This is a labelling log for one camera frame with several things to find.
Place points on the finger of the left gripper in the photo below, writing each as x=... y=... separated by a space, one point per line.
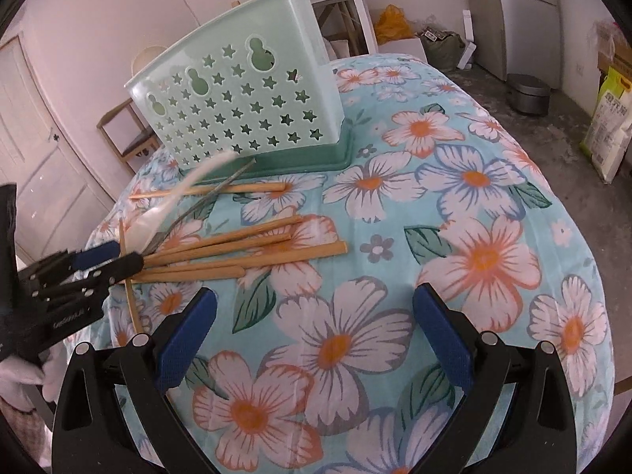
x=71 y=262
x=101 y=277

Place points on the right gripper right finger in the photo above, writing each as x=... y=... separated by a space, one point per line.
x=538 y=432

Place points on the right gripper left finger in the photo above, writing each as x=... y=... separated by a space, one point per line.
x=90 y=433

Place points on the white plastic rice spoon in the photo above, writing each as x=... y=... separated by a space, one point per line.
x=142 y=231

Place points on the metal spatula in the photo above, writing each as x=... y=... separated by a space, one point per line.
x=210 y=198

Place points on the white gloved left hand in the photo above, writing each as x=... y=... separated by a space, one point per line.
x=17 y=374

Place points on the white door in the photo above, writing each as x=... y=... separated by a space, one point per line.
x=59 y=202

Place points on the wooden chair black seat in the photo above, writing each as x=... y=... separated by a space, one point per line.
x=129 y=135

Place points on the floral blue tablecloth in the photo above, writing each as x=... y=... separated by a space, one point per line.
x=318 y=366

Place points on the mint green utensil holder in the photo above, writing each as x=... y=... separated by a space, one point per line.
x=256 y=81

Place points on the rice sack bag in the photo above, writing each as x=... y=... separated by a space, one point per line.
x=609 y=135

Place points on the yellow plastic bag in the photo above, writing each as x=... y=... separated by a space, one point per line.
x=392 y=25

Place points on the silver refrigerator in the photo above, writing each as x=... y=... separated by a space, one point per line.
x=518 y=37

